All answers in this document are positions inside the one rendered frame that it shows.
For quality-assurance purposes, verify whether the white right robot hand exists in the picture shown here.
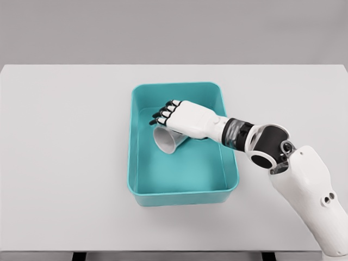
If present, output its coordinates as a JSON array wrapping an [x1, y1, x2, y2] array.
[[148, 99, 218, 142]]

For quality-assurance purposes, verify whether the teal plastic basket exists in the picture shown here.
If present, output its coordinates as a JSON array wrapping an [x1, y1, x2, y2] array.
[[127, 82, 240, 207]]

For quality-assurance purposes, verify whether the white paper cup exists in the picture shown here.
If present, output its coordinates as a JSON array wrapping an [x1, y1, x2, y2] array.
[[153, 126, 189, 155]]

